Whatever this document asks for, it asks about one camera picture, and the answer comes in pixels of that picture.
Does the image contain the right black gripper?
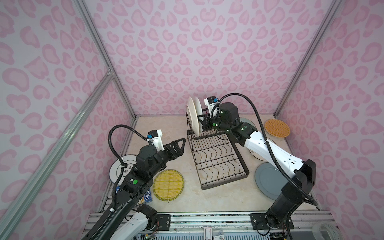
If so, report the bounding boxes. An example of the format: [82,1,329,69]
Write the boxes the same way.
[196,111,233,133]

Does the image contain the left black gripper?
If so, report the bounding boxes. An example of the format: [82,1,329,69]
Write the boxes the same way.
[149,137,185,180]

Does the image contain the star plate yellow rim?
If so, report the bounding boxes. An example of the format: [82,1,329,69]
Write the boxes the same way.
[187,96,200,137]

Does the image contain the white plate orange sunburst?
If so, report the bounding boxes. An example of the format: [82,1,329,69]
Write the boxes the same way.
[193,97,204,127]

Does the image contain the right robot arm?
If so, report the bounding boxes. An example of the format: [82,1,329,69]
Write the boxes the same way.
[198,99,317,229]

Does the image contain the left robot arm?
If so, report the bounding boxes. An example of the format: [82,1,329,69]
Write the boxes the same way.
[83,138,186,240]

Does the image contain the pale blue flower plate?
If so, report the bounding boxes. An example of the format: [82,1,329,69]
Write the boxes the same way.
[240,118,257,129]

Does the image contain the green woven bamboo tray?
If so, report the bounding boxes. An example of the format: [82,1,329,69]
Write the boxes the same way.
[153,170,185,202]

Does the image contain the white plate black rings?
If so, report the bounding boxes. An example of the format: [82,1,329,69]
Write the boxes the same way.
[108,154,139,184]

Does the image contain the white plate small drawings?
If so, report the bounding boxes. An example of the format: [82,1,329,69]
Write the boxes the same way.
[245,137,273,163]

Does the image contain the orange woven tray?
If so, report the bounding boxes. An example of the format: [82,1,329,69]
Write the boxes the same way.
[264,119,291,138]

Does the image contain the grey blue plate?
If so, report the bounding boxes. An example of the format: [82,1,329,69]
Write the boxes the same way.
[255,162,287,200]

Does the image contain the white tape roll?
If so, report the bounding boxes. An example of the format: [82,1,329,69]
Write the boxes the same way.
[312,222,344,240]

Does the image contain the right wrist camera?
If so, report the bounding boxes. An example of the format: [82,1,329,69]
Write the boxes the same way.
[204,96,220,118]

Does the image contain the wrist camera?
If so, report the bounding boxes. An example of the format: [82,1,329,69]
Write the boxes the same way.
[147,130,164,151]
[204,96,220,118]

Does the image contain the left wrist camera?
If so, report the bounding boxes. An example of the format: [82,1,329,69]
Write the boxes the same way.
[147,130,164,151]

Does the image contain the black wire dish rack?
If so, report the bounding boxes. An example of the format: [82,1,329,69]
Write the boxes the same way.
[186,113,250,190]

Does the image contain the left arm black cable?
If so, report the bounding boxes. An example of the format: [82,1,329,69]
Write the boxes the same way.
[85,124,149,240]

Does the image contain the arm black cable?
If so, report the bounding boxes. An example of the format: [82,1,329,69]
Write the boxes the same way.
[85,124,149,240]
[209,92,318,207]

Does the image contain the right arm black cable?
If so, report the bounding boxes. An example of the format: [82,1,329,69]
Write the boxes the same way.
[209,92,318,207]

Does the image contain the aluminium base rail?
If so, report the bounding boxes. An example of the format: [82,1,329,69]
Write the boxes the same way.
[79,209,346,240]

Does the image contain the aluminium frame left post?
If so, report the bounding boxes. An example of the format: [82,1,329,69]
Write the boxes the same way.
[73,0,137,120]

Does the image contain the aluminium frame post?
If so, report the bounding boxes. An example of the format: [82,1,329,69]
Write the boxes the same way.
[73,0,137,120]
[274,0,344,119]

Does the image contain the aluminium frame right post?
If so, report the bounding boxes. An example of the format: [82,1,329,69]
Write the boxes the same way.
[274,0,344,119]

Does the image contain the aluminium frame left diagonal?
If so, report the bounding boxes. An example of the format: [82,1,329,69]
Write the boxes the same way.
[1,73,115,240]

